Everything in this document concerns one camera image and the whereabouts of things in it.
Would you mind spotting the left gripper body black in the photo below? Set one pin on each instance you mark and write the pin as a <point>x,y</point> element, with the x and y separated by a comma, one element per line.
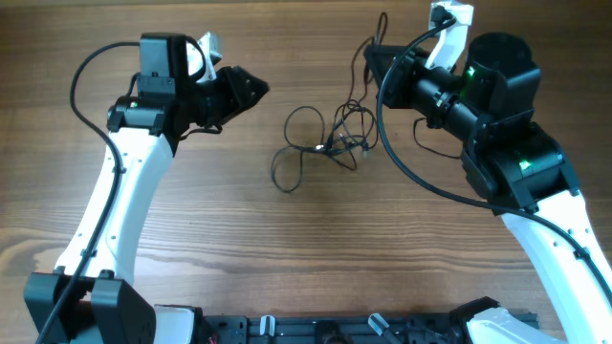
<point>215,100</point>

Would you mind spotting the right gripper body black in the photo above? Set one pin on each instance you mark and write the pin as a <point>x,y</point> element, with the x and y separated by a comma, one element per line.
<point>404,92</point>

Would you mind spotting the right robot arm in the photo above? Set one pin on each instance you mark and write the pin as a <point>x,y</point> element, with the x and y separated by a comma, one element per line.
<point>582,308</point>

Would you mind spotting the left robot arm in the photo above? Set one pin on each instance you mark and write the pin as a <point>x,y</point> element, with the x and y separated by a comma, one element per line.
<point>181,89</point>

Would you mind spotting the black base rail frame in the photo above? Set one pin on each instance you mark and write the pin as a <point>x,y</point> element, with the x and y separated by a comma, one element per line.
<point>429,327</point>

